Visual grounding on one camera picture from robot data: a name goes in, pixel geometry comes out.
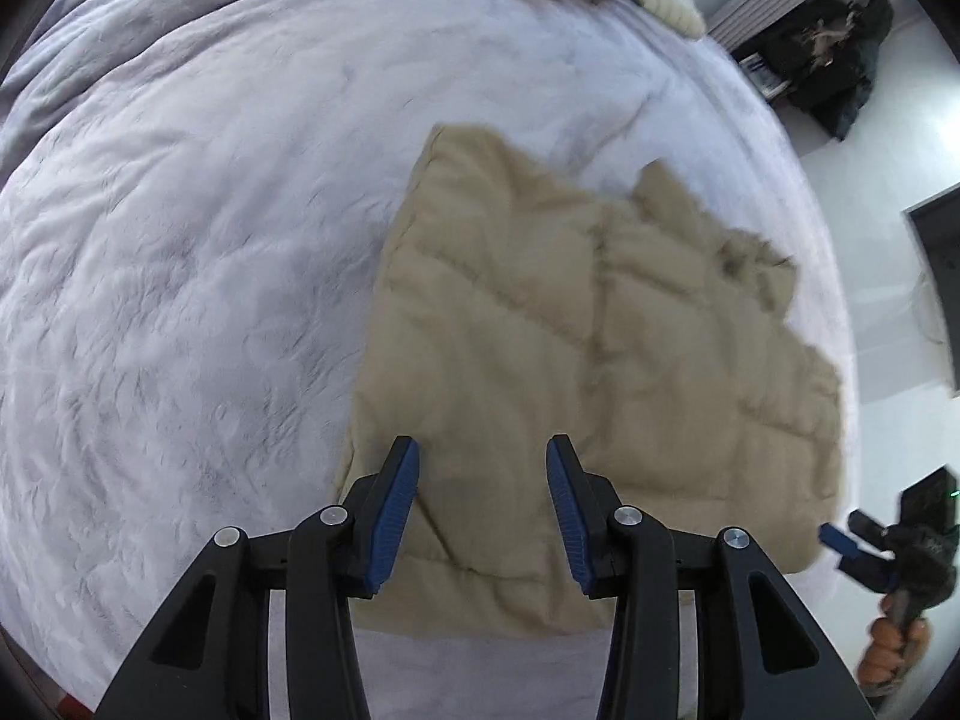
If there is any wall television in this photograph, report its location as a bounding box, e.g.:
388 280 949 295
904 187 960 398

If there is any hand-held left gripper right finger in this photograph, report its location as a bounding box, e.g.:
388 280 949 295
544 435 875 720

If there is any white fluffy pillow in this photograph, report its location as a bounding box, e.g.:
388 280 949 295
626 0 706 38

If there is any person's right hand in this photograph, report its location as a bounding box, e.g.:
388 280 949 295
855 592 932 700

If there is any lavender bed blanket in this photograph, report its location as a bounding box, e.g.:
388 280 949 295
0 0 856 720

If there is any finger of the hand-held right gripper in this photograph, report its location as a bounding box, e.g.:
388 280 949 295
820 522 901 590
847 510 897 552

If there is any beige puffer jacket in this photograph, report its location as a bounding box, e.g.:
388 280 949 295
334 124 848 635

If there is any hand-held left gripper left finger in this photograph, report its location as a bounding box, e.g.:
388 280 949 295
94 435 421 720

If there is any pile of dark clothes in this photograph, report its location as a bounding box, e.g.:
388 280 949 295
761 0 897 142

